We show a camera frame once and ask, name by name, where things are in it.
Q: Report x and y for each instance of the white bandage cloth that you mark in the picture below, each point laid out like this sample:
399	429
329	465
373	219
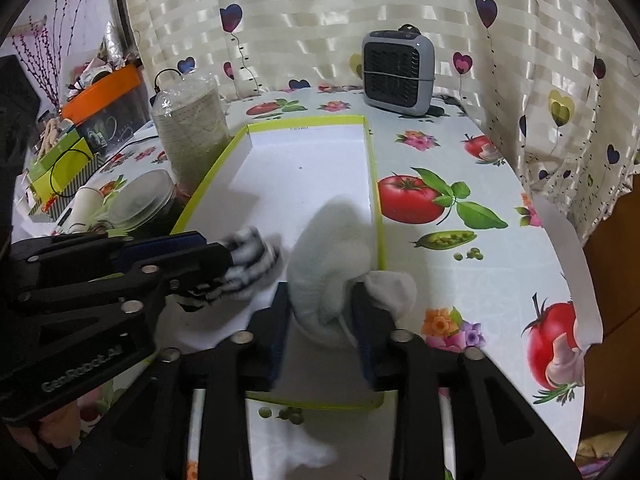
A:
87	204

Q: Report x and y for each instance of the green flat box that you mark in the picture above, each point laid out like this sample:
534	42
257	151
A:
54	144

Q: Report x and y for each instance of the yellow green cardboard box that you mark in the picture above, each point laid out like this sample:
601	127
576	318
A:
64	169

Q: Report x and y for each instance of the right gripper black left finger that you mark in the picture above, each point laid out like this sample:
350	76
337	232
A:
195	400

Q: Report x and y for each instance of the wooden cabinet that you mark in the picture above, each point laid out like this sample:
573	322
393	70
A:
612	367

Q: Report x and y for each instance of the zigzag pattern tray box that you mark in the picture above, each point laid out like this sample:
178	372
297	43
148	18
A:
53	208

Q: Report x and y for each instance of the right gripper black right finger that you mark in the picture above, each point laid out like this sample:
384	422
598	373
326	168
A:
497	433

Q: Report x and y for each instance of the small grey space heater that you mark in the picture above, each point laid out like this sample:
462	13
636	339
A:
398	70

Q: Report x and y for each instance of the orange lid storage bin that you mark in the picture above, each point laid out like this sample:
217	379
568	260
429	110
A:
111	110

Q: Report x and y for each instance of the purple flower branches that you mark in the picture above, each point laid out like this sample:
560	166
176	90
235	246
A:
40	45

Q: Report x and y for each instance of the black white striped cloth front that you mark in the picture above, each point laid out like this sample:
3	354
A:
252	264

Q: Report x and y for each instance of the cream heart pattern curtain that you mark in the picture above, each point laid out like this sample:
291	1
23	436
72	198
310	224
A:
554	84

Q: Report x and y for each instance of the fruit pattern tablecloth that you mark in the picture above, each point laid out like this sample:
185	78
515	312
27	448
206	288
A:
450	212

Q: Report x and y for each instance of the clear jar dark contents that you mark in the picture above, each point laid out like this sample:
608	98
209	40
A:
141	201

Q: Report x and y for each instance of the person's left hand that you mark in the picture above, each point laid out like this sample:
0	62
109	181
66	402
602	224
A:
60	429

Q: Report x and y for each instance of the grey sock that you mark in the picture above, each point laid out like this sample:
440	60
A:
333	253

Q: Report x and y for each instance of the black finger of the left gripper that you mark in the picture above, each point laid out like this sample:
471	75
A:
91	255
148	280

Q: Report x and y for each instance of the tall clear plastic bottle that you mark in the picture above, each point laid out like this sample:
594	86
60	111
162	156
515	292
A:
190	121

